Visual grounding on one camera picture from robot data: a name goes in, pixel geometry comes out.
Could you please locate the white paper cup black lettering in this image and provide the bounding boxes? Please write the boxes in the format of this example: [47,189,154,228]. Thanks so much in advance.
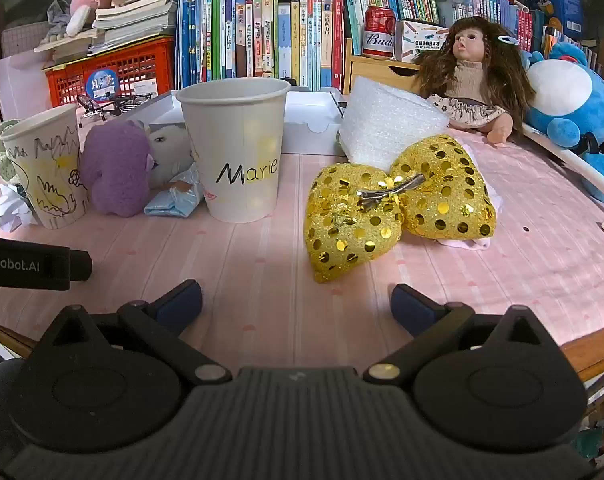
[176,78,291,224]

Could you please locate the white paper cup with drawings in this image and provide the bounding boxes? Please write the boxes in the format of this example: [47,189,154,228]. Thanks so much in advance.
[0,105,90,230]

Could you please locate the red plastic crate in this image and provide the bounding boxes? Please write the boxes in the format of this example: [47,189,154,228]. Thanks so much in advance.
[44,36,177,108]

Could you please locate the red drink can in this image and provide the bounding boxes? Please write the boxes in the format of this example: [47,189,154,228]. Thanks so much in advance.
[362,6,397,61]

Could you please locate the small wooden drawer box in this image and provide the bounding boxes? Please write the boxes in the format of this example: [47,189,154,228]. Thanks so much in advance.
[343,37,425,96]

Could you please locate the purple plush toy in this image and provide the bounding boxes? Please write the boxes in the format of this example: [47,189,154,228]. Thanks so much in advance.
[79,120,157,218]

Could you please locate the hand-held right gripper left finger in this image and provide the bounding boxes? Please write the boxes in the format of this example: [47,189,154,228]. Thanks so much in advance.
[29,280,233,386]

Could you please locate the white printed carton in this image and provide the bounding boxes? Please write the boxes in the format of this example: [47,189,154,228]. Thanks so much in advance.
[395,19,455,63]

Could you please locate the white translucent plastic container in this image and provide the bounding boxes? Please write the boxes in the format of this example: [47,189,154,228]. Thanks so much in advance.
[0,25,53,121]

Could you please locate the black eyeglasses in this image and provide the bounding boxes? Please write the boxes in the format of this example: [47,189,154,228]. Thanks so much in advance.
[76,91,155,122]

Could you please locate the light blue plastic packet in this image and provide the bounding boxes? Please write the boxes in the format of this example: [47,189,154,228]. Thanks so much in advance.
[143,162,205,219]

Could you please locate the grey white plush toy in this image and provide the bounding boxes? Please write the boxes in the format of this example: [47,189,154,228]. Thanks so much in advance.
[144,122,195,191]

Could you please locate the stack of worn books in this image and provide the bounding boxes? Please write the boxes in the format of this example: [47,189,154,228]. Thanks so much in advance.
[34,0,179,66]

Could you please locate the blue white plush toy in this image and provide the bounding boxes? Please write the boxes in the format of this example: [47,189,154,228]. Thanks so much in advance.
[522,42,604,203]

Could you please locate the brown-haired baby doll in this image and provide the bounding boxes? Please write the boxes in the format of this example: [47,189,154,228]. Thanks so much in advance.
[413,16,536,147]

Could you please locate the grey-blue soft toy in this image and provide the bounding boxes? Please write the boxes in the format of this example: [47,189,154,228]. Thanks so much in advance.
[434,0,477,28]

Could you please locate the white foam sheet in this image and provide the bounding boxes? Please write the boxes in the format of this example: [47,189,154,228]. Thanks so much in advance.
[338,76,450,171]

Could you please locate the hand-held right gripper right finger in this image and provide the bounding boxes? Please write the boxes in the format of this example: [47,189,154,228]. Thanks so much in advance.
[363,283,562,386]

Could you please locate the crumpled white paper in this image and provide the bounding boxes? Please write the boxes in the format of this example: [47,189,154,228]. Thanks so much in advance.
[0,182,40,233]

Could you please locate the row of children's books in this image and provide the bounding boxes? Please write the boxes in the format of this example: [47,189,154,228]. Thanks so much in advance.
[176,0,602,92]

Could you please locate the pink tablecloth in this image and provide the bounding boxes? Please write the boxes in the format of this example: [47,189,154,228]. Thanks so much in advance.
[0,105,604,376]

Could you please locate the white pole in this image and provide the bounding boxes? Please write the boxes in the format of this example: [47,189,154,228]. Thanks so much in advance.
[519,125,604,201]

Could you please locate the gold sequin bow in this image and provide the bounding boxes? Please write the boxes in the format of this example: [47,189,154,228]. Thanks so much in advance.
[304,135,497,284]

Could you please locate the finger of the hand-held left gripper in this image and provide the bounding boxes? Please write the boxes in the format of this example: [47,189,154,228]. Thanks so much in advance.
[68,249,93,282]

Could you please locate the white cardboard box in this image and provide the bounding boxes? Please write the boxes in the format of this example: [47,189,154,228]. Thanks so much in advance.
[117,89,350,157]

